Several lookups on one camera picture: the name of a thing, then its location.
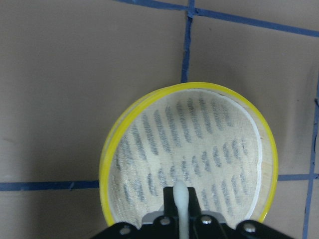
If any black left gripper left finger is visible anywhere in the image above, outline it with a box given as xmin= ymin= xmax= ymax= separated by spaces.
xmin=163 ymin=187 xmax=178 ymax=217

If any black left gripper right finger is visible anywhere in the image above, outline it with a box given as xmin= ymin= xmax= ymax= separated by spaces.
xmin=187 ymin=187 xmax=201 ymax=217

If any yellow steamer layer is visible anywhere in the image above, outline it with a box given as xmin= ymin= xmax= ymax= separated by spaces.
xmin=99 ymin=82 xmax=278 ymax=227

